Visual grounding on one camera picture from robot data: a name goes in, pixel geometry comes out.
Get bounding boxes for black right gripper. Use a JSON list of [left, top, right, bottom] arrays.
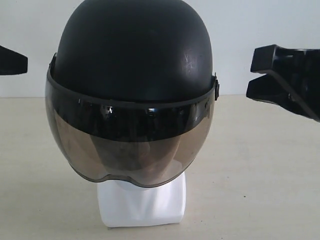
[[246, 44, 320, 122]]

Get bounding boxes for white mannequin head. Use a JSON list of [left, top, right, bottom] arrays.
[[97, 173, 187, 228]]

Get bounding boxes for black helmet with tinted visor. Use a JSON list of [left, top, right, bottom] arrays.
[[45, 0, 219, 188]]

